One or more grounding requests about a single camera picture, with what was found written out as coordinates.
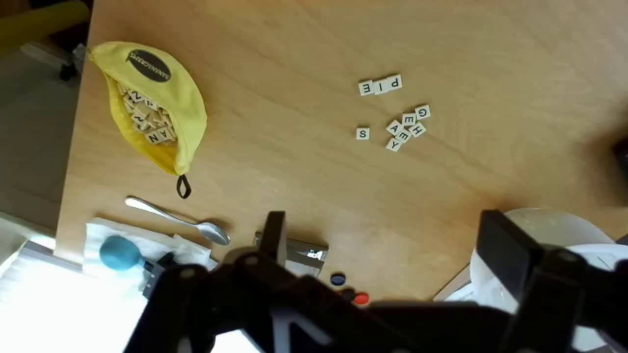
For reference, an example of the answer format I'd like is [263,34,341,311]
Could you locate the yellow banana shaped pouch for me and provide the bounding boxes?
[86,40,210,179]

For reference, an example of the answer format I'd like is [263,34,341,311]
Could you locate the white cloth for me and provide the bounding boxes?
[80,219,222,277]

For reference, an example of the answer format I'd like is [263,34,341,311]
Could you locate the large white plastic bowl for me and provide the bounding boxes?
[469,207,628,353]

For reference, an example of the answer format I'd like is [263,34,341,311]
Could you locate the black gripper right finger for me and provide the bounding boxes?
[475,209,591,317]

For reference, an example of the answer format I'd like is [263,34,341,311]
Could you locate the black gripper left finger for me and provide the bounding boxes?
[224,211,310,311]

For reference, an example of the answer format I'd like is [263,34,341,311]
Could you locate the silver metal spoon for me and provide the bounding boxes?
[124,195,232,248]

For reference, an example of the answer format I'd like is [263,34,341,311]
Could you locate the pile of white letter tiles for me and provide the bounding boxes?
[120,87,179,148]

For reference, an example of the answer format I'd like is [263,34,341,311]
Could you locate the black zipper pull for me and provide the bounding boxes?
[175,173,194,201]

